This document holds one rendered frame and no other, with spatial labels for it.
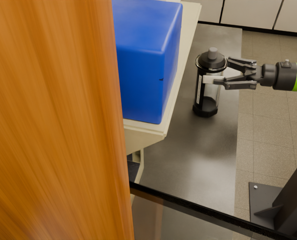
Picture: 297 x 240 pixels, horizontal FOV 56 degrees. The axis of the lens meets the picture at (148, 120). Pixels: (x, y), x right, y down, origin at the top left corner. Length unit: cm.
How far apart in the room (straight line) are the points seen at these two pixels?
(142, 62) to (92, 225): 18
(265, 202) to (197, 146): 113
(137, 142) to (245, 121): 222
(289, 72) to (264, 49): 250
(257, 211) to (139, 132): 176
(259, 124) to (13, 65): 241
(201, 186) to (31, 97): 79
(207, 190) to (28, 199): 68
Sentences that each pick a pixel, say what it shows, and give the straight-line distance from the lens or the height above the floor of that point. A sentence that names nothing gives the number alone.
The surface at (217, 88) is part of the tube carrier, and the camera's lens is 101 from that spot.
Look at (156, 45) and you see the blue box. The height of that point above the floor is 160.
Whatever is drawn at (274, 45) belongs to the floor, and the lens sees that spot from 359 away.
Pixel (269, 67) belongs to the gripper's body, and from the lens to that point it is 99.
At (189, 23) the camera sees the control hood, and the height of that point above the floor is 151.
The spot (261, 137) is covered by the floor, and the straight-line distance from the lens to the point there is 243.
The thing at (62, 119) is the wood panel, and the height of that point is 160.
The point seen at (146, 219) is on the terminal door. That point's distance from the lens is 46.
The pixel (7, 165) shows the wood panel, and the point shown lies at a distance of 28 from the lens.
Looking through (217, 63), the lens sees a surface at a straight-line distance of 95.
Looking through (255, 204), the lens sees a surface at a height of 2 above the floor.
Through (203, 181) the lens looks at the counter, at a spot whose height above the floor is 94.
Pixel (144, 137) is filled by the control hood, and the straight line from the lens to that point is 30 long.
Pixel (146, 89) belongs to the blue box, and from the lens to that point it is 26.
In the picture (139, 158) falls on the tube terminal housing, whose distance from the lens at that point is 88.
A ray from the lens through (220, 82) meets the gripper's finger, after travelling 95.
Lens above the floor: 173
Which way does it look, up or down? 47 degrees down
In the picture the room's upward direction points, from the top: straight up
